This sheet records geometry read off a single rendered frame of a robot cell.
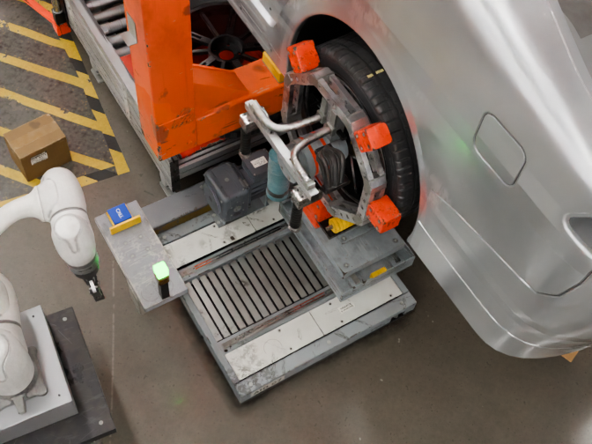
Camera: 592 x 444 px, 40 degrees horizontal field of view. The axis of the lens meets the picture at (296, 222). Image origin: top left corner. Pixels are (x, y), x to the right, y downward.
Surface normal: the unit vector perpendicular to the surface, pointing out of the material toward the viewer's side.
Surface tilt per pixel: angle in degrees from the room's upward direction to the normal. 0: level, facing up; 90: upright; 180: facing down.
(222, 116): 90
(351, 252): 0
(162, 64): 90
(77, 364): 0
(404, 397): 0
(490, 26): 53
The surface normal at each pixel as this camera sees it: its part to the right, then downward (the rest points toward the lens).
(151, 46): 0.52, 0.75
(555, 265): -0.73, 0.55
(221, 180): 0.07, -0.52
